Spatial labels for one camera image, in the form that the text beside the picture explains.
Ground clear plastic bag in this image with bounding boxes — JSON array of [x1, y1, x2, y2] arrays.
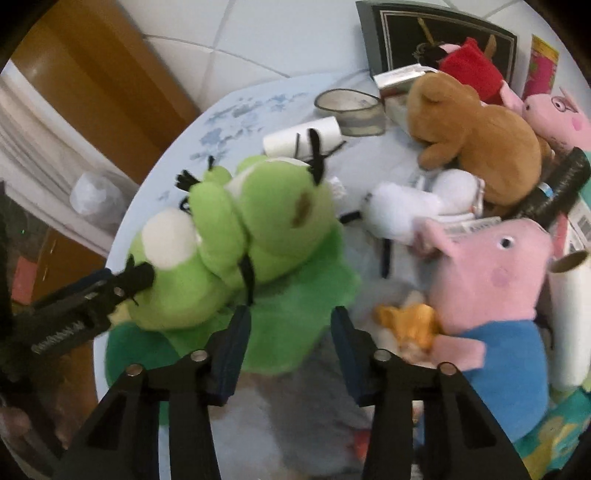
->
[[69, 171, 131, 228]]

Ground green frog plush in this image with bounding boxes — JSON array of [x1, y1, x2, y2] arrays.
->
[[105, 154, 363, 376]]

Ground white paper roll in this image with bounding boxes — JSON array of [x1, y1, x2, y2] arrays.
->
[[263, 115, 343, 158]]

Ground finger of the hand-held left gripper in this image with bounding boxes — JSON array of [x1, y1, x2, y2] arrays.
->
[[99, 261, 156, 308], [30, 268, 118, 309]]

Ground pink pig plush blue shirt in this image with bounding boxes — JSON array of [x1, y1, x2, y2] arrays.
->
[[416, 218, 555, 443]]

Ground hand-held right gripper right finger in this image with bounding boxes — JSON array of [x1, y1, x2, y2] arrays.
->
[[330, 305, 532, 480]]

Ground pink snack can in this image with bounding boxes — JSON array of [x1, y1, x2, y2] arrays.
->
[[522, 34, 560, 100]]

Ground pink pig plush red dress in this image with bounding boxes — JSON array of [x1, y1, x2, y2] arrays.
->
[[438, 38, 525, 110]]

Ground black ribbed brush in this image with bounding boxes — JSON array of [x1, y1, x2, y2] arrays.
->
[[512, 148, 591, 223]]

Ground person's left hand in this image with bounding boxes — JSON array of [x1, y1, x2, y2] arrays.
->
[[0, 405, 35, 462]]

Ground clear tape roll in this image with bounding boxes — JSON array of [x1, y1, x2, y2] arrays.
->
[[315, 88, 387, 137]]

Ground brown bear plush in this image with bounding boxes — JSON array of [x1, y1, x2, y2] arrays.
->
[[405, 73, 555, 206]]

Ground teal printed cloth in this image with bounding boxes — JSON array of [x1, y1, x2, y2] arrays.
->
[[512, 388, 591, 480]]

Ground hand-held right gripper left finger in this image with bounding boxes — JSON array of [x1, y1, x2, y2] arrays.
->
[[53, 305, 253, 480]]

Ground white plush toy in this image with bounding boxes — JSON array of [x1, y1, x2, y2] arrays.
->
[[360, 168, 485, 244]]

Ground white barcode packet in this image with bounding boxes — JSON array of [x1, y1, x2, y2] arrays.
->
[[442, 216, 505, 241]]

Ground dark framed box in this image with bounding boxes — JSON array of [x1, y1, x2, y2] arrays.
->
[[355, 0, 518, 84]]

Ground wooden door frame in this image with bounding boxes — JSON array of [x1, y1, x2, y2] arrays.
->
[[9, 0, 202, 185]]

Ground white ribbed door frame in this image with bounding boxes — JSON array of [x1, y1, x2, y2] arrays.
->
[[0, 60, 139, 259]]

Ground silver white box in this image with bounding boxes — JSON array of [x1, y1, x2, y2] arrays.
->
[[373, 65, 440, 99]]

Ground orange plush toy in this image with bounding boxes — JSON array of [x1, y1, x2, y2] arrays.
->
[[374, 302, 445, 361]]

